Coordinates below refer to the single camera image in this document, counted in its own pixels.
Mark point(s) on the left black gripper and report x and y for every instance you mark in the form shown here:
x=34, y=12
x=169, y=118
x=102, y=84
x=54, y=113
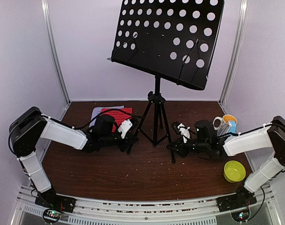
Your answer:
x=127, y=141

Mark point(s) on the yellow-green bowl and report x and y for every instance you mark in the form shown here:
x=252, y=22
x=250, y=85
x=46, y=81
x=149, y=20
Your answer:
x=234, y=171

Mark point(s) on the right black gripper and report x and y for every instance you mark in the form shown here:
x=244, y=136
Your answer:
x=181, y=150

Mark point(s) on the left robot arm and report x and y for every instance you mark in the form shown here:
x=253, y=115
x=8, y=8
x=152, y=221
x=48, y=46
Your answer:
x=33, y=125

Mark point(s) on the lavender sheet music page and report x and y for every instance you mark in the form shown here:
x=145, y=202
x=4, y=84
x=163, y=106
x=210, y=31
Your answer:
x=97, y=110

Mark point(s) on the white mug orange inside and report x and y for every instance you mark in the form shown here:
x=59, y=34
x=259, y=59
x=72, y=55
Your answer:
x=223, y=120

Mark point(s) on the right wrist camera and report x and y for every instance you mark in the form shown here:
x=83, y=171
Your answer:
x=181, y=129

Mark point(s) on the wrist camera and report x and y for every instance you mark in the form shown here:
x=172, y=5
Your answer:
x=126, y=126
x=181, y=129

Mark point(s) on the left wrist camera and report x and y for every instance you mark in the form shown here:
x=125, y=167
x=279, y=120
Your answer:
x=126, y=126

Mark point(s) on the right aluminium frame post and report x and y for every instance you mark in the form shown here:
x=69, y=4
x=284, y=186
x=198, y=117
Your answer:
x=238, y=43

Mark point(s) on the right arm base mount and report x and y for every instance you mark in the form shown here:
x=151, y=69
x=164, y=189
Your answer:
x=239, y=207

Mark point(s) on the blue metronome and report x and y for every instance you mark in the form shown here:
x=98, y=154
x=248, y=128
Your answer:
x=230, y=127

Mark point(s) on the front aluminium rail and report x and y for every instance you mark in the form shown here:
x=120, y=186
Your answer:
x=197, y=211

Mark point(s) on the red sheet music page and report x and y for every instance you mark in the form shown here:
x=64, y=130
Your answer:
x=120, y=116

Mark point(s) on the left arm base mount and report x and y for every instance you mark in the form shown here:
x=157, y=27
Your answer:
x=55, y=207

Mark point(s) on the aluminium frame post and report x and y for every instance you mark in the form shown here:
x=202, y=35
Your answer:
x=54, y=54
x=238, y=43

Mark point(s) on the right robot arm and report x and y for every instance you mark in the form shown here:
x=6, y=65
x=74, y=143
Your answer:
x=207, y=141

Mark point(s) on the left aluminium frame post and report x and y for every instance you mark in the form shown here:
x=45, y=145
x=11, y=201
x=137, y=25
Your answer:
x=54, y=54

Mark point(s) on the black music stand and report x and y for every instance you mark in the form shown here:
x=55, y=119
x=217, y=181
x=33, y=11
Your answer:
x=171, y=39

